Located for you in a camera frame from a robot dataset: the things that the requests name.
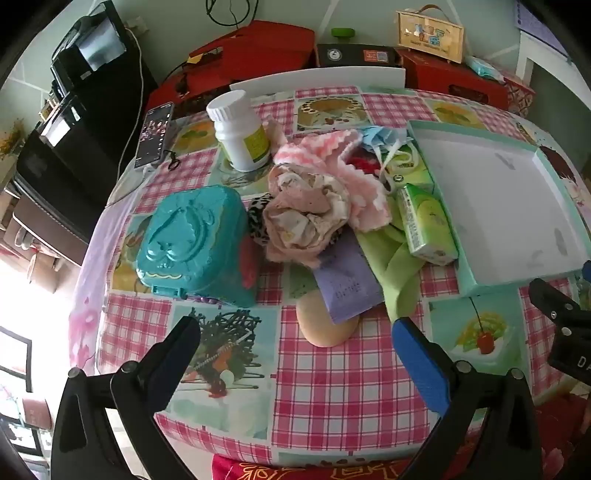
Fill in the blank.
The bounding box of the black cable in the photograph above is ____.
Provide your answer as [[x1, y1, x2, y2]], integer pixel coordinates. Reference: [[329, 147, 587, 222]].
[[205, 0, 259, 26]]

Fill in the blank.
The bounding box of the light blue wipes pack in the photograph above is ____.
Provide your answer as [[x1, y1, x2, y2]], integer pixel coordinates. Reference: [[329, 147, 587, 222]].
[[464, 54, 506, 83]]

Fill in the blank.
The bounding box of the smartphone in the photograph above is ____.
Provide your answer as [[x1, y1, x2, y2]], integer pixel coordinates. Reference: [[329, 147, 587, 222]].
[[134, 102, 175, 169]]

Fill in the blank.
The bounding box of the white furniture frame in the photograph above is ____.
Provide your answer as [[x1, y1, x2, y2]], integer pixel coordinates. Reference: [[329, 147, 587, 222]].
[[517, 32, 578, 93]]

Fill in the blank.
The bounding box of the beige sponge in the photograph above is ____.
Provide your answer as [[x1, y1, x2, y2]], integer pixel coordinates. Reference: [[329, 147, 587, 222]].
[[295, 293, 361, 348]]

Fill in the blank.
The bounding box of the red scrunchie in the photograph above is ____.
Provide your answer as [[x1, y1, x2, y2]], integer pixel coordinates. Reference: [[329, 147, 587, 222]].
[[345, 154, 384, 178]]

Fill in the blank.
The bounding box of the white box with teal rim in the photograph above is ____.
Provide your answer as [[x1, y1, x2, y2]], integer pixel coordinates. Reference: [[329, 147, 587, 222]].
[[406, 120, 591, 297]]

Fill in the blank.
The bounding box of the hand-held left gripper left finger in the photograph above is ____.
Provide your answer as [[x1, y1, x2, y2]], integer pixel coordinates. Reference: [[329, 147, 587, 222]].
[[50, 315, 202, 480]]

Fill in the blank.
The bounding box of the white charging cable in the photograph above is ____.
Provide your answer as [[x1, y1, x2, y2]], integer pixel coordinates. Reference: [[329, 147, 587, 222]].
[[105, 25, 160, 208]]

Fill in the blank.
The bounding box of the green cloth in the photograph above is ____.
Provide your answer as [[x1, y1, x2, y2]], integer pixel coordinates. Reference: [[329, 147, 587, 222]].
[[355, 224, 428, 324]]

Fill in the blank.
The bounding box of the beige patterned cloth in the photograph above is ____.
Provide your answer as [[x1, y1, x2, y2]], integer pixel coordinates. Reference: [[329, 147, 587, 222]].
[[262, 164, 352, 267]]

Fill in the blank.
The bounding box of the pink white knitted cloth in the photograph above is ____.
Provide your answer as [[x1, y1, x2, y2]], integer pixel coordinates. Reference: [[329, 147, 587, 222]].
[[273, 129, 392, 232]]

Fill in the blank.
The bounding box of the red cardboard box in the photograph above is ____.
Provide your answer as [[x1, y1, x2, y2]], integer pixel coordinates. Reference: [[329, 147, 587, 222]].
[[399, 48, 509, 109]]

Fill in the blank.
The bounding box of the purple perforated sheet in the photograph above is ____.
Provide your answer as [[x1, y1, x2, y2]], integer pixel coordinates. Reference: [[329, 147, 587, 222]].
[[512, 0, 573, 61]]

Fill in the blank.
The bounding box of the green juice carton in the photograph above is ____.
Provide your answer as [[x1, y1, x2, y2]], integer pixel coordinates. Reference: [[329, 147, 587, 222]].
[[396, 183, 459, 265]]

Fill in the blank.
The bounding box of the leopard print scrunchie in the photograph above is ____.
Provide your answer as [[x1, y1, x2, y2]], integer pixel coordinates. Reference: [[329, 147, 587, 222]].
[[247, 193, 274, 249]]

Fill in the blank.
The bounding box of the purple packet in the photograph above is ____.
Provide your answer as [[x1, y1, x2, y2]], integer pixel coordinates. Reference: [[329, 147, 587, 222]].
[[313, 235, 384, 324]]

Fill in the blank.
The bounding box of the blue face mask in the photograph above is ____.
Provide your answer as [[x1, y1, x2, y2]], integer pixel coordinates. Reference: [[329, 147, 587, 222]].
[[360, 126, 411, 155]]

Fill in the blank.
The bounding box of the white board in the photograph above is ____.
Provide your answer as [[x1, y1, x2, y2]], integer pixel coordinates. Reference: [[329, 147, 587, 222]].
[[229, 65, 406, 100]]

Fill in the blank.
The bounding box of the black glossy furniture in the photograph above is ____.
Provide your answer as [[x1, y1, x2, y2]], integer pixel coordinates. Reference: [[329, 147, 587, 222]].
[[48, 0, 158, 139]]

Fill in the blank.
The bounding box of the yellow picture gift bag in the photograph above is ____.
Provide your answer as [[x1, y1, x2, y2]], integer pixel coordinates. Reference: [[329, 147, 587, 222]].
[[396, 4, 465, 64]]

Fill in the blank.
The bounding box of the large red bag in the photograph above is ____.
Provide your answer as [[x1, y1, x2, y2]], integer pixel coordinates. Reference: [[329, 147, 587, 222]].
[[147, 19, 315, 118]]

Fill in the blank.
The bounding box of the white plastic bottle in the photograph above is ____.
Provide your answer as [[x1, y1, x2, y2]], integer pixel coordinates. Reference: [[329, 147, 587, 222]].
[[206, 90, 272, 172]]

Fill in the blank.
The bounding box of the teal plastic toy case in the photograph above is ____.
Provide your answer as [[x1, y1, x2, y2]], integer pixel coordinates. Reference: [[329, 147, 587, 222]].
[[135, 185, 258, 309]]

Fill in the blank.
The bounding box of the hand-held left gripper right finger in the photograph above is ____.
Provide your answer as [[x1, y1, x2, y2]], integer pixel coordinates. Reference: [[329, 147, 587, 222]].
[[392, 316, 548, 480]]

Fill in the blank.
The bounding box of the black box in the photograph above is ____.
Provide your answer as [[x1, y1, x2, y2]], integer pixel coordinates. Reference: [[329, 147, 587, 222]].
[[315, 42, 402, 69]]

